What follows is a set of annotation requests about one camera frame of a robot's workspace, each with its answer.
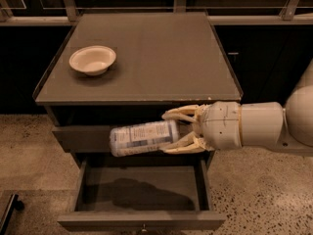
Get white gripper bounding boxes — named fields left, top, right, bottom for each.
left=160, top=102, right=242, bottom=155

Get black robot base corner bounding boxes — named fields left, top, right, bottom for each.
left=0, top=194, right=24, bottom=235

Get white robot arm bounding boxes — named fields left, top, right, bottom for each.
left=162, top=61, right=313, bottom=156

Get grey open middle drawer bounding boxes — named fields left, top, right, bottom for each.
left=58, top=156, right=226, bottom=232

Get grey drawer cabinet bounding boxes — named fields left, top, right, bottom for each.
left=32, top=11, right=245, bottom=168

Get grey top drawer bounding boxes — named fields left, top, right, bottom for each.
left=52, top=123, right=228, bottom=154

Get dark background cabinets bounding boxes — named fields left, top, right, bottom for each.
left=0, top=25, right=313, bottom=114

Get round metal middle knob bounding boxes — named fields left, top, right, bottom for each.
left=137, top=225, right=149, bottom=235

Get white paper bowl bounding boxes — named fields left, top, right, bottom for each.
left=68, top=46, right=116, bottom=76

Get metal railing with glass panels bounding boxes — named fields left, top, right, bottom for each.
left=0, top=0, right=313, bottom=25

